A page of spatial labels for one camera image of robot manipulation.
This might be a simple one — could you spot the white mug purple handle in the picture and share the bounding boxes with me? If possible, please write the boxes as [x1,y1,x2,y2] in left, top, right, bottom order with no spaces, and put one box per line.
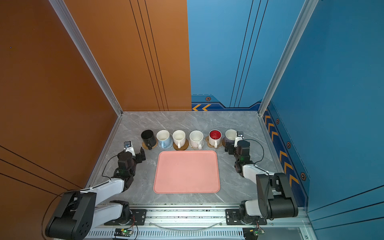
[224,129,237,144]

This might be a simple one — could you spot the red interior mug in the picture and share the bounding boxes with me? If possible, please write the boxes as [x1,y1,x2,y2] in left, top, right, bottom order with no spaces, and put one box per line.
[208,130,222,149]

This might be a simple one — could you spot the black mug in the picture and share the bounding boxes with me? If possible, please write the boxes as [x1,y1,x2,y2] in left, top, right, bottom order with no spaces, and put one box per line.
[141,130,157,150]

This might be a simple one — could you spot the paw print brown coaster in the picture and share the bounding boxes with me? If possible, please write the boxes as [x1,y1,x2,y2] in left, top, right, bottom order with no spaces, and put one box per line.
[205,136,223,149]

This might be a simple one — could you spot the white mug blue handle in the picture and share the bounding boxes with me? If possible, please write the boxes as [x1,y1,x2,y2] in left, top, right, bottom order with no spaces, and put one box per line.
[156,130,173,142]

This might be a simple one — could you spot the cream white mug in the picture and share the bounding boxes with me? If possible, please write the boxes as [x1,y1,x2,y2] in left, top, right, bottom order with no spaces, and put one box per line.
[173,130,186,148]

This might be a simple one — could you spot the dark brown round coaster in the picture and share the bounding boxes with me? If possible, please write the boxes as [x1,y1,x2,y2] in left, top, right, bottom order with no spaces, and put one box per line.
[222,137,229,148]

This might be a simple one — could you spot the grey round patterned coaster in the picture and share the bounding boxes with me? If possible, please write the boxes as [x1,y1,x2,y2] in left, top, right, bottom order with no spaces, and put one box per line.
[159,141,173,149]

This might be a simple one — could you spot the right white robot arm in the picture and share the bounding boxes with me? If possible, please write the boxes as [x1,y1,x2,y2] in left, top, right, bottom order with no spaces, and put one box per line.
[225,140,299,225]

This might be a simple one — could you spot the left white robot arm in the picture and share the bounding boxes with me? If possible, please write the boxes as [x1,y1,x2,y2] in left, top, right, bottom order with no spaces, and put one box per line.
[42,145,146,240]

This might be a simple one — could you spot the white patterned round coaster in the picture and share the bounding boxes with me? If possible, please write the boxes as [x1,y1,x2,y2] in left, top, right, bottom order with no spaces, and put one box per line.
[189,140,204,150]

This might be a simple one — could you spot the plain brown round coaster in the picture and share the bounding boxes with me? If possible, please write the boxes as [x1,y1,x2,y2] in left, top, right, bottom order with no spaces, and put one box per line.
[173,139,189,151]

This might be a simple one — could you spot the pink rectangular tray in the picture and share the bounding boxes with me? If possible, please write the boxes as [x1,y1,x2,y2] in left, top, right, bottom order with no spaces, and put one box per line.
[153,151,221,194]

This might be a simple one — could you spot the left green circuit board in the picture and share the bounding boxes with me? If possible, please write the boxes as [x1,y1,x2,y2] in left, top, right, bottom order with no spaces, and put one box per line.
[113,229,134,239]

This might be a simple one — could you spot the right circuit board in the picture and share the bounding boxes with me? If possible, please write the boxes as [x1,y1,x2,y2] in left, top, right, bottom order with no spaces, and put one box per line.
[243,228,265,240]

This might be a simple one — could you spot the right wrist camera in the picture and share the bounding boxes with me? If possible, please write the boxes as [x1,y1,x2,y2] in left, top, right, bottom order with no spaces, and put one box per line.
[234,131,244,148]

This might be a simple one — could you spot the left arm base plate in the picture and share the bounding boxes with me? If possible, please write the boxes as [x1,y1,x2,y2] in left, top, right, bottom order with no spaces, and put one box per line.
[104,209,147,227]

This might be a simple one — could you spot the aluminium front rail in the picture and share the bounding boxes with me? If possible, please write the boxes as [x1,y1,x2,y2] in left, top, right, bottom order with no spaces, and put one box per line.
[59,205,313,230]

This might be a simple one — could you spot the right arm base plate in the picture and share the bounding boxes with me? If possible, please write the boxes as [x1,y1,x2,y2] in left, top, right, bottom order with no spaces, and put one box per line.
[225,209,267,226]

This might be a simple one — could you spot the right aluminium corner post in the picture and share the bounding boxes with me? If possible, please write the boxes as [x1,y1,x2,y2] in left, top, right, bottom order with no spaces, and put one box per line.
[258,0,319,117]

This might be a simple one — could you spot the aluminium corner post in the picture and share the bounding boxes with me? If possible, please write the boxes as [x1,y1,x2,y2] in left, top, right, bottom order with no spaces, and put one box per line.
[49,0,123,117]
[258,0,319,117]

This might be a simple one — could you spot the left aluminium corner post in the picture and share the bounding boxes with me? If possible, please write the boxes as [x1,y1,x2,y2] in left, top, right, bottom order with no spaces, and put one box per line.
[49,0,123,117]

